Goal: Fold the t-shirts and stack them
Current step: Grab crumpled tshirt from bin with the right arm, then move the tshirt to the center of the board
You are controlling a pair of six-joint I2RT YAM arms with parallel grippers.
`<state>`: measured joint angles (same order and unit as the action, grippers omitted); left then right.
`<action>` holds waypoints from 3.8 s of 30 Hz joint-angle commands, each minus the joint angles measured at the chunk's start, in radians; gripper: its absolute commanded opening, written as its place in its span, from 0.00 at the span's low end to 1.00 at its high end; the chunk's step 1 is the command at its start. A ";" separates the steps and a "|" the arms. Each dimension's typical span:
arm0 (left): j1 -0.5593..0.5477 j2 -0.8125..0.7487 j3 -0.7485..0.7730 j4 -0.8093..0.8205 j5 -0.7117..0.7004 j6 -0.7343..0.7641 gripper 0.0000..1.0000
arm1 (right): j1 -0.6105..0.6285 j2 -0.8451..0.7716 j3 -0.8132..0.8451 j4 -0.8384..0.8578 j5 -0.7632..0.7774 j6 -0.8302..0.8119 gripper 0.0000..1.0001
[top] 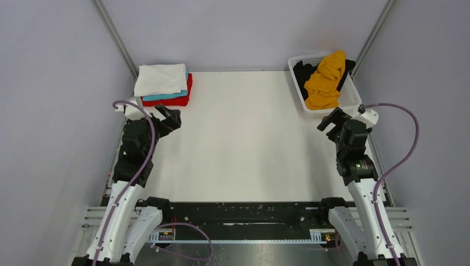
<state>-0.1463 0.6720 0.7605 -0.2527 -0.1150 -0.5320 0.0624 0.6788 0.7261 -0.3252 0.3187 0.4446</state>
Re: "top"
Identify teal folded t shirt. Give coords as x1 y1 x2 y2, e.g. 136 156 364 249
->
142 85 189 101

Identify white slotted cable duct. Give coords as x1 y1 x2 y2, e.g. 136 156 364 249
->
146 230 333 244

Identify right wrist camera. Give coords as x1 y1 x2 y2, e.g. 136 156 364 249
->
353 109 379 129

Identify right aluminium frame post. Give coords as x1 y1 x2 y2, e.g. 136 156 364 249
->
351 0 396 77

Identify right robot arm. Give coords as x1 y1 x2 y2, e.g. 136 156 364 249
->
317 108 418 265

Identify red folded t shirt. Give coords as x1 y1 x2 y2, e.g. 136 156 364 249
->
141 73 193 107

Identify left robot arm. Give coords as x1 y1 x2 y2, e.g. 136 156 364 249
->
72 105 182 265

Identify white folded t shirt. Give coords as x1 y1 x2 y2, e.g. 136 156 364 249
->
134 64 187 97

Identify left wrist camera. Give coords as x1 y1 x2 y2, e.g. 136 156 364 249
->
116 104 145 120

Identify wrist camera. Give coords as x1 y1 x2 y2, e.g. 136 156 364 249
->
353 109 379 129
116 104 145 120

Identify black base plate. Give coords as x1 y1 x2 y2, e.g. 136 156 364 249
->
100 196 391 242

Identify white plastic basket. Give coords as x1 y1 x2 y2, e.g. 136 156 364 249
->
287 52 362 117

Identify yellow t shirt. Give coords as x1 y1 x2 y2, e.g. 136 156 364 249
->
304 50 346 110

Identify black t shirt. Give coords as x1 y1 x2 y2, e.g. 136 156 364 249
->
293 59 356 100

